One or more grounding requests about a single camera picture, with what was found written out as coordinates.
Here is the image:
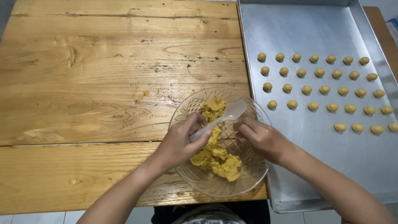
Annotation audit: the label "person's right hand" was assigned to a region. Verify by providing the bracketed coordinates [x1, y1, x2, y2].
[233, 117, 295, 164]

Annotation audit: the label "person's left hand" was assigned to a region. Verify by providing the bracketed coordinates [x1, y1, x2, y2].
[155, 112, 213, 171]

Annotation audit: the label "translucent white plastic spoon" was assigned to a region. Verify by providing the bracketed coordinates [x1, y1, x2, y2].
[189, 100, 248, 143]

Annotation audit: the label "lump of yellow dough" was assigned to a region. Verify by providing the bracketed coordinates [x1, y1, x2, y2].
[190, 96, 243, 183]

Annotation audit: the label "clear patterned glass bowl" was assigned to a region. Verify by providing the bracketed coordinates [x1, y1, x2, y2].
[168, 87, 273, 198]

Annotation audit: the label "rows of small dough balls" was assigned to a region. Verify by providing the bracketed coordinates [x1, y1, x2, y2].
[257, 52, 398, 136]

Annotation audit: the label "person's dark clothing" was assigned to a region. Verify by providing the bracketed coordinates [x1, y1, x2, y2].
[151, 199, 271, 224]

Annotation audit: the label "large metal baking tray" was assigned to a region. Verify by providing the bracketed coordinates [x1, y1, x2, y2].
[238, 0, 398, 214]

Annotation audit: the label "blue and white packet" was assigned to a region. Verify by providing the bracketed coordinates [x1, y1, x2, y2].
[386, 16, 398, 48]

